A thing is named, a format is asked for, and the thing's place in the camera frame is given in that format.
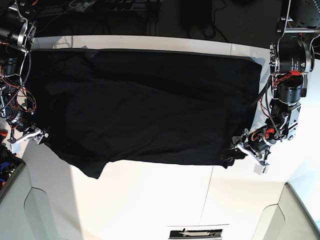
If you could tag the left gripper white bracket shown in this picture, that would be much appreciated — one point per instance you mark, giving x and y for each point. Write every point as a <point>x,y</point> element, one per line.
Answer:
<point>255,145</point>

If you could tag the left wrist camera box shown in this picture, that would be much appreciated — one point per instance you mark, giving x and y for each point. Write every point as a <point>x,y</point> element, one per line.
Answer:
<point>261,169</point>

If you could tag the bin of colourful items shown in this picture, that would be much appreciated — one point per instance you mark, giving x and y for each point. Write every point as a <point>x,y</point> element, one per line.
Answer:
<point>10,168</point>

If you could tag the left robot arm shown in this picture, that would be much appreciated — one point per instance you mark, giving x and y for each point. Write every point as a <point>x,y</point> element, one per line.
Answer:
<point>292,57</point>

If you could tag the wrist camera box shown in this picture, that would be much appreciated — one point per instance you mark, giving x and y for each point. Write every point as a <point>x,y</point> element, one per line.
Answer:
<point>15,147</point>
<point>261,169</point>

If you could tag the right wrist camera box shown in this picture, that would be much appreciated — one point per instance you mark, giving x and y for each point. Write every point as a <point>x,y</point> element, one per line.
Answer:
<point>15,147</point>

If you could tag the printed paper label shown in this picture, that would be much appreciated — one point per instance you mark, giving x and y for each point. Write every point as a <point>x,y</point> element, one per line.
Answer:
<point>198,232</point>

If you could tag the black graphic t-shirt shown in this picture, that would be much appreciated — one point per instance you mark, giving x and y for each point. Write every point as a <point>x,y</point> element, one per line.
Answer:
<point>156,107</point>

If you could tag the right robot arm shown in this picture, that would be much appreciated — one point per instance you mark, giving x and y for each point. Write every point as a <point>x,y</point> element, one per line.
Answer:
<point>17,104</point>

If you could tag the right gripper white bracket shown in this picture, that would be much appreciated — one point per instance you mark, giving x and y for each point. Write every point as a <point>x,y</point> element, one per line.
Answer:
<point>38,135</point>

